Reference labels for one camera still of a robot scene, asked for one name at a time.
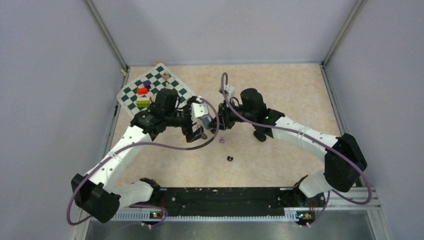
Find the purple block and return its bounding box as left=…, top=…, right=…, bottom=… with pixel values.
left=142, top=80, right=151, bottom=89

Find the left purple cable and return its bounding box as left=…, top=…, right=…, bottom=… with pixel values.
left=66, top=97, right=221, bottom=227

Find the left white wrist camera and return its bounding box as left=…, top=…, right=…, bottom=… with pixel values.
left=190, top=96, right=212, bottom=127

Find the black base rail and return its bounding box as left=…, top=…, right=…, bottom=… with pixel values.
left=144, top=187, right=326, bottom=217

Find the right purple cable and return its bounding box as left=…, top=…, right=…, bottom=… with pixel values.
left=220, top=72, right=374, bottom=228

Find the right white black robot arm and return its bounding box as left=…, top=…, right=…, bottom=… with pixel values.
left=210, top=85, right=368, bottom=206

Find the purple cable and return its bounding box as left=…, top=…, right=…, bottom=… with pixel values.
left=220, top=72, right=374, bottom=228
left=66, top=97, right=221, bottom=227

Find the black earbud charging case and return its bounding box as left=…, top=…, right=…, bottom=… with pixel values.
left=253, top=130, right=267, bottom=142

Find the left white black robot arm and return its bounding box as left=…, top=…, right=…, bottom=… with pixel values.
left=66, top=88, right=217, bottom=226

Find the green white chessboard mat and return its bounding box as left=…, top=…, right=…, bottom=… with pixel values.
left=116, top=62, right=195, bottom=117

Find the red block upper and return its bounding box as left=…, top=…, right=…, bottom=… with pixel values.
left=136, top=87, right=149, bottom=95

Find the wooden cube piece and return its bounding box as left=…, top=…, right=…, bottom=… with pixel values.
left=161, top=72, right=170, bottom=80

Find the lime green block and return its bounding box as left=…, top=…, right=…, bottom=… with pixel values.
left=136, top=97, right=151, bottom=108

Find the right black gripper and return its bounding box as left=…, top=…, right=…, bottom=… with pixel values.
left=209, top=98, right=256, bottom=130

